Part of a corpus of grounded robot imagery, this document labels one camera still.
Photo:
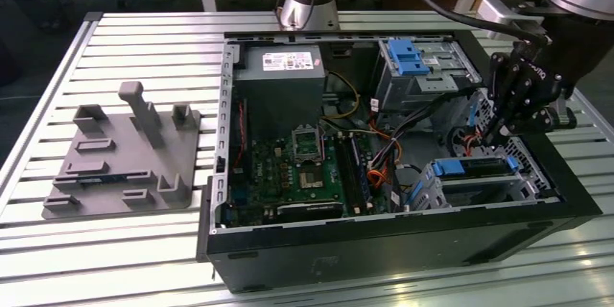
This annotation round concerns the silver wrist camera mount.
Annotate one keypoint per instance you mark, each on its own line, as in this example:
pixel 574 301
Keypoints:
pixel 496 16

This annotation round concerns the black graphics card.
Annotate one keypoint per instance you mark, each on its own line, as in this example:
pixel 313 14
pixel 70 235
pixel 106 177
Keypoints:
pixel 308 210

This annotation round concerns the green motherboard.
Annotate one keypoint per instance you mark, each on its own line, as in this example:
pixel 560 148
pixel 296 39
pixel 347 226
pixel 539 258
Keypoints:
pixel 268 177

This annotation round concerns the black RAM slot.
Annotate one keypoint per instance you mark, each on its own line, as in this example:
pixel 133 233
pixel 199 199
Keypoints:
pixel 347 174

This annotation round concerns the silver optical drive cage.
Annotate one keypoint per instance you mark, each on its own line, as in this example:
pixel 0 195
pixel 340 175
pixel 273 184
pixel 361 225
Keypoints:
pixel 436 84

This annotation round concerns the grey parts rack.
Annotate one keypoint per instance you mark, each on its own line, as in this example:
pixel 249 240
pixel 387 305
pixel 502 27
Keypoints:
pixel 124 149

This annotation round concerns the black PC case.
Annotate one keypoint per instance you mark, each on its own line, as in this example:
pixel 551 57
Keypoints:
pixel 383 249

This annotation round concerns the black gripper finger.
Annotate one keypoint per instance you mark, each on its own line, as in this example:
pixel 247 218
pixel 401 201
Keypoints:
pixel 500 84
pixel 527 120

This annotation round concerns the grey power supply unit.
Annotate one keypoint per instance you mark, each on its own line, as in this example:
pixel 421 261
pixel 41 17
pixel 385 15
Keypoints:
pixel 277 98

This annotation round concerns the blue drive latch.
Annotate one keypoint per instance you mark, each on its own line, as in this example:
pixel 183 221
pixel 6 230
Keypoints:
pixel 404 59

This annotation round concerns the hard disk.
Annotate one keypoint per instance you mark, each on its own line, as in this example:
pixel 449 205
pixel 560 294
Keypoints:
pixel 451 167

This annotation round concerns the CPU socket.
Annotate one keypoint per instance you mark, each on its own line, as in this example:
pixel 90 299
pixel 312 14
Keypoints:
pixel 311 177

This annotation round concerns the black case fan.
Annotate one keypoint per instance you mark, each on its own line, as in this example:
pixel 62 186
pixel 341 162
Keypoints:
pixel 455 145

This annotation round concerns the RAM stick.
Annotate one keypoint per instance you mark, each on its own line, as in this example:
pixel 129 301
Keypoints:
pixel 100 179

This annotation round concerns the blue RAM slot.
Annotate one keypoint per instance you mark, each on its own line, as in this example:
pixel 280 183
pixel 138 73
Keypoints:
pixel 360 174

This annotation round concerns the silver disk bay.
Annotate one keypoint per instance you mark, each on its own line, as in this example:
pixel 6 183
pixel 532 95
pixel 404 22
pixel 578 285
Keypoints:
pixel 479 195

